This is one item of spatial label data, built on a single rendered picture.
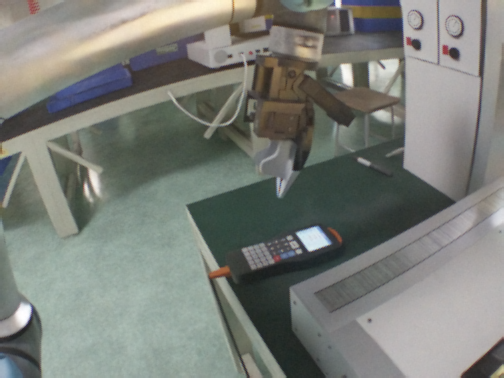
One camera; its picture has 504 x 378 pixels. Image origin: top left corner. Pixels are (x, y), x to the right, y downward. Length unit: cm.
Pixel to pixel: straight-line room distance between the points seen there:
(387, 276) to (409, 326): 9
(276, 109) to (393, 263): 26
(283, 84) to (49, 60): 34
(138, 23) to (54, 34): 7
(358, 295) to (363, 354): 9
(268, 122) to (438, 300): 33
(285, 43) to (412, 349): 41
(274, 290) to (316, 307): 18
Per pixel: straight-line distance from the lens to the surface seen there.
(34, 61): 29
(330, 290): 46
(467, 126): 77
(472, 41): 73
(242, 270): 62
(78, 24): 29
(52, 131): 213
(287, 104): 50
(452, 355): 42
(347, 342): 41
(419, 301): 46
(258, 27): 247
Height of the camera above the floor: 119
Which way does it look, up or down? 30 degrees down
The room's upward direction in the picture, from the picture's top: 8 degrees counter-clockwise
